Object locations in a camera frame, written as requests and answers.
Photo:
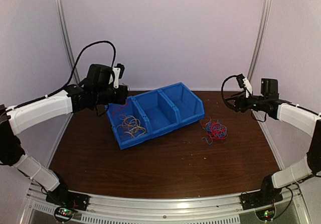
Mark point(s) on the aluminium front rail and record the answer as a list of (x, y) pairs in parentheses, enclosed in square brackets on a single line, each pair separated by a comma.
[(215, 209)]

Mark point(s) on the right aluminium frame post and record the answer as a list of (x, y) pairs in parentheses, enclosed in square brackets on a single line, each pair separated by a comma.
[(260, 36)]

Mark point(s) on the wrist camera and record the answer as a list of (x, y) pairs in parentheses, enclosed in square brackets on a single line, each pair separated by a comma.
[(244, 84), (116, 75)]

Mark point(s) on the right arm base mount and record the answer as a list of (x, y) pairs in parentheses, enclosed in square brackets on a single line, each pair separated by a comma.
[(262, 201)]

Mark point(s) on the blue three-compartment bin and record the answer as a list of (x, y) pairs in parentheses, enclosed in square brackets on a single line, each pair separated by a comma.
[(154, 113)]

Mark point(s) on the aluminium frame post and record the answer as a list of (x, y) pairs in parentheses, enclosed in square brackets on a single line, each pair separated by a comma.
[(66, 41), (260, 36)]

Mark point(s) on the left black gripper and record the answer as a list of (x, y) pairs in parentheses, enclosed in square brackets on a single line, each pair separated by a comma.
[(123, 93)]

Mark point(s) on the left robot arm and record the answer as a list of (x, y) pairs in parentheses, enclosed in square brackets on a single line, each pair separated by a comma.
[(100, 87)]

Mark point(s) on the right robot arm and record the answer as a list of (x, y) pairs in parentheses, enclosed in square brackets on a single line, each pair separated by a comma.
[(281, 110)]

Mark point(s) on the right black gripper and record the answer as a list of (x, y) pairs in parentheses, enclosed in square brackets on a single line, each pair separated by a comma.
[(238, 101)]

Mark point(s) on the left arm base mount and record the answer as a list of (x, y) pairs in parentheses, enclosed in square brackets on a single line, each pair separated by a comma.
[(71, 209)]

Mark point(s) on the left aluminium frame post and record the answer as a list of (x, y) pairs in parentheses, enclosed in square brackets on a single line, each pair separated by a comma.
[(66, 41)]

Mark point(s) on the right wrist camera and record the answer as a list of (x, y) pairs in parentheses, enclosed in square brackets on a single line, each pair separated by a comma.
[(244, 84)]

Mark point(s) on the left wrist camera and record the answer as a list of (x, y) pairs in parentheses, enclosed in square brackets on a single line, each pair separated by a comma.
[(116, 75)]

